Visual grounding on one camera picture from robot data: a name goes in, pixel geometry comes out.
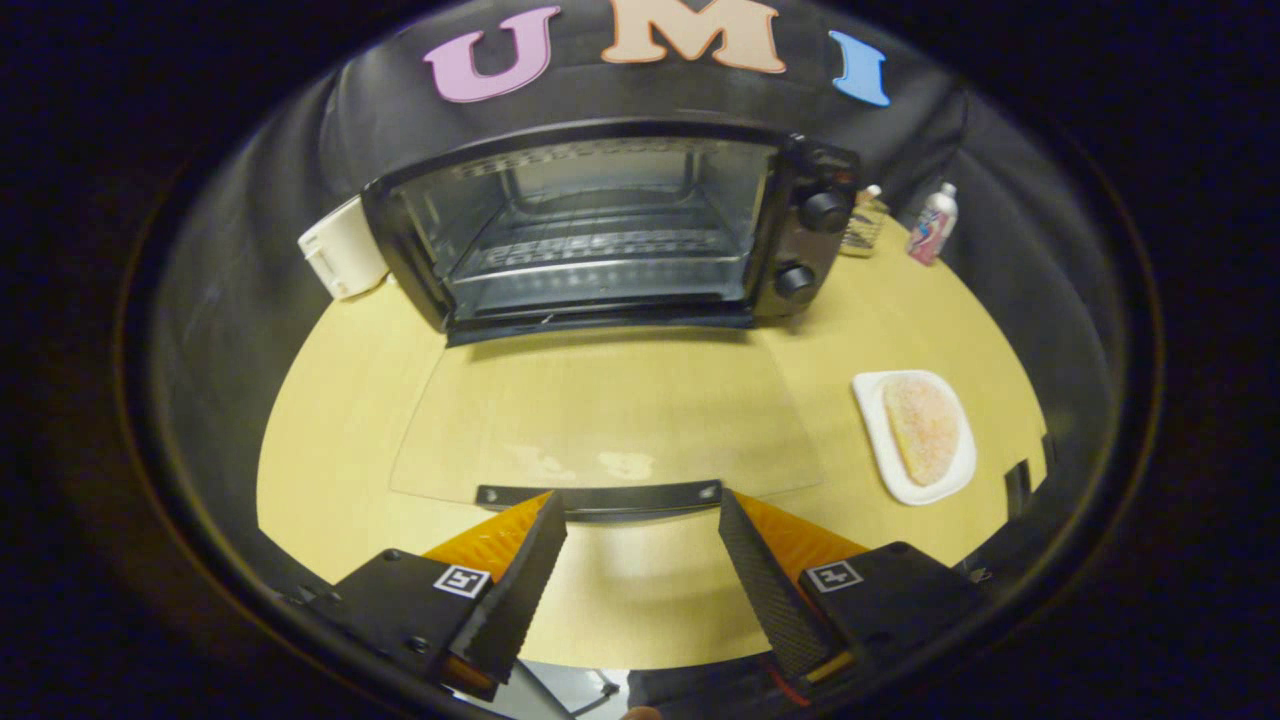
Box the white bread toaster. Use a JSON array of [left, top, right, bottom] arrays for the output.
[[297, 195, 392, 301]]

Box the white plate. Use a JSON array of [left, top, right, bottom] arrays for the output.
[[851, 369, 979, 507]]

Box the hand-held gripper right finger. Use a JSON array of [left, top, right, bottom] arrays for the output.
[[718, 488, 988, 707]]

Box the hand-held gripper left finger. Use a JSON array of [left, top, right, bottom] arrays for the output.
[[298, 490, 569, 703]]

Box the breaded bun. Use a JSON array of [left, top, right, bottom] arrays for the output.
[[882, 374, 962, 489]]

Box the black toaster oven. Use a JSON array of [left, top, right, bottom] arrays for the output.
[[361, 118, 864, 518]]

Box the clear glass jar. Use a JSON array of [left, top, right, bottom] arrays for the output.
[[839, 184, 890, 260]]

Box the silver spray bottle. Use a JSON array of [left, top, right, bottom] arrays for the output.
[[906, 181, 960, 267]]

